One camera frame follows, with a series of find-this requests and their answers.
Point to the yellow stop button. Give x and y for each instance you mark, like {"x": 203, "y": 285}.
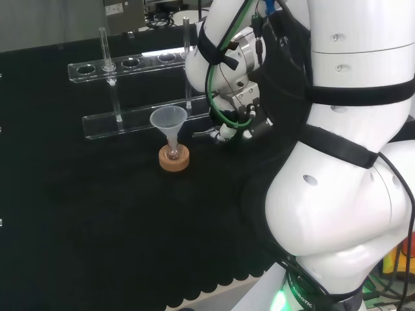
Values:
{"x": 394, "y": 262}

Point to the clear acrylic funnel stand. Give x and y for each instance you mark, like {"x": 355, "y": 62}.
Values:
{"x": 136, "y": 121}

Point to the black bench cloth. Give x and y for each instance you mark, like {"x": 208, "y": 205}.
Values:
{"x": 97, "y": 210}

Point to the small round-bottom glass flask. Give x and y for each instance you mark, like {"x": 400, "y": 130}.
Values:
{"x": 172, "y": 154}

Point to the translucent plastic funnel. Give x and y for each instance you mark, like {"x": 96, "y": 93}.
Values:
{"x": 168, "y": 120}

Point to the grey metal box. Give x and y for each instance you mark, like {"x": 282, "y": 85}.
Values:
{"x": 124, "y": 14}

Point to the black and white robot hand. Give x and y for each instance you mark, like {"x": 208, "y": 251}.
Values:
{"x": 241, "y": 97}

